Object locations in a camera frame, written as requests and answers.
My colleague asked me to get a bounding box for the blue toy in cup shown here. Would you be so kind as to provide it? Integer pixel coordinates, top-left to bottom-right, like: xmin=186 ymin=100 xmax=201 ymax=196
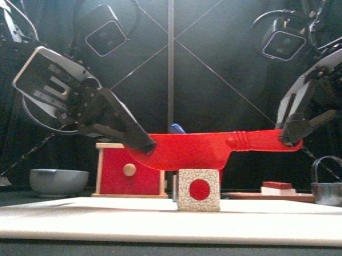
xmin=167 ymin=123 xmax=188 ymax=135

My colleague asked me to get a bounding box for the wooden box with red front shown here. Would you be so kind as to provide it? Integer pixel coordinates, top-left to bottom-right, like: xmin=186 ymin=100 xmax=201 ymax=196
xmin=91 ymin=142 xmax=170 ymax=199

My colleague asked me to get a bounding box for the red and white nigiri toy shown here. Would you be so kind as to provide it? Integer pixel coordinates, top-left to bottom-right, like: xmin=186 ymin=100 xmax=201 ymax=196
xmin=260 ymin=180 xmax=298 ymax=197

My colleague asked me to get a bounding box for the grey oval bowl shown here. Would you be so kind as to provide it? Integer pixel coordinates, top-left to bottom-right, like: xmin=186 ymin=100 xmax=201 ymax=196
xmin=29 ymin=168 xmax=91 ymax=199

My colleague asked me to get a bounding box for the small metal pot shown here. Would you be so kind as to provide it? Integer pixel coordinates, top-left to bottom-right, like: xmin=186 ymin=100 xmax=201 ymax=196
xmin=310 ymin=155 xmax=342 ymax=207

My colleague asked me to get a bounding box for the pink flat tray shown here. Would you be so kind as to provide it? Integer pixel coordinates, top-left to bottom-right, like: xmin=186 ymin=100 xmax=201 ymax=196
xmin=222 ymin=191 xmax=318 ymax=203

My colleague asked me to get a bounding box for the white cutting board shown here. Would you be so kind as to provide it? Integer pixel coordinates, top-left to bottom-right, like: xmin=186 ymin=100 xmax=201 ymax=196
xmin=0 ymin=196 xmax=342 ymax=248

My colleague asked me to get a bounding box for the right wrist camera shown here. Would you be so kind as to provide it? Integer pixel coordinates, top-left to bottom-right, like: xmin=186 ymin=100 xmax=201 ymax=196
xmin=260 ymin=17 xmax=310 ymax=63

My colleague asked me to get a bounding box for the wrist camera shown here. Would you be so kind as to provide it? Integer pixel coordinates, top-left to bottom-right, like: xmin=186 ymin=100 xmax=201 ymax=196
xmin=73 ymin=3 xmax=135 ymax=59
xmin=260 ymin=17 xmax=310 ymax=63

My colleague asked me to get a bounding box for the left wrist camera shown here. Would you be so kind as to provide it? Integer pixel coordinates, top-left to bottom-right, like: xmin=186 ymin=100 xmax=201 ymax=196
xmin=73 ymin=3 xmax=135 ymax=59

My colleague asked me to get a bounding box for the thin diagonal frame cord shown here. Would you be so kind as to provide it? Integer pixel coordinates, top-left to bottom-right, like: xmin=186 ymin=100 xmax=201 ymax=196
xmin=110 ymin=0 xmax=225 ymax=90
xmin=133 ymin=0 xmax=278 ymax=125

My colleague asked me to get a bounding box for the grey vertical frame pole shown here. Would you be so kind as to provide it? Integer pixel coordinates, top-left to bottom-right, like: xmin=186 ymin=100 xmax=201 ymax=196
xmin=167 ymin=0 xmax=177 ymax=125

